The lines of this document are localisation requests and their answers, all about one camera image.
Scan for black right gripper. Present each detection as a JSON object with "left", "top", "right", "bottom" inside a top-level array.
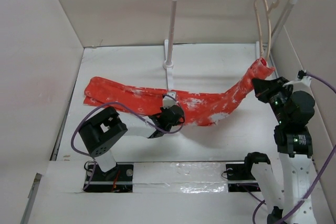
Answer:
[{"left": 251, "top": 76, "right": 293, "bottom": 124}]

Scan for orange white-speckled trousers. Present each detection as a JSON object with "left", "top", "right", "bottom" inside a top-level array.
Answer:
[{"left": 83, "top": 58, "right": 275, "bottom": 126}]

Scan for wooden clothes hanger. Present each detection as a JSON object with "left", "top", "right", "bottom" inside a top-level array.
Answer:
[{"left": 254, "top": 0, "right": 281, "bottom": 61}]

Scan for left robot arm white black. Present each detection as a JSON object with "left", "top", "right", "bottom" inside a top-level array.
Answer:
[{"left": 78, "top": 105, "right": 185, "bottom": 180}]

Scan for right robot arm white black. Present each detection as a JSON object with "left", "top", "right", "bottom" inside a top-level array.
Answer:
[{"left": 243, "top": 77, "right": 317, "bottom": 223}]

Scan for white clothes rack with metal bar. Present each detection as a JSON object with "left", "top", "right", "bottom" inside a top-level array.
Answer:
[{"left": 163, "top": 0, "right": 298, "bottom": 90}]

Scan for silver foil tape strip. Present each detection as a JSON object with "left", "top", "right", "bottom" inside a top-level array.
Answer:
[{"left": 132, "top": 162, "right": 228, "bottom": 194}]

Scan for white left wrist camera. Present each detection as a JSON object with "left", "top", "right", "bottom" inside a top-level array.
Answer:
[{"left": 162, "top": 91, "right": 177, "bottom": 109}]

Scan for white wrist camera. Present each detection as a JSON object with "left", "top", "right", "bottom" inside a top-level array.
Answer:
[
  {"left": 162, "top": 91, "right": 177, "bottom": 109},
  {"left": 283, "top": 70, "right": 312, "bottom": 87}
]

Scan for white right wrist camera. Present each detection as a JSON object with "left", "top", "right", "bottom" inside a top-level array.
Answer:
[{"left": 283, "top": 70, "right": 312, "bottom": 87}]

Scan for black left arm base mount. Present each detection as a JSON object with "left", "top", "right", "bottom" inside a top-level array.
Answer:
[{"left": 83, "top": 161, "right": 134, "bottom": 193}]

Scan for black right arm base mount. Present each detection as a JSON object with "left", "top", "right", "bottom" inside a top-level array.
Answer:
[{"left": 223, "top": 163, "right": 261, "bottom": 193}]

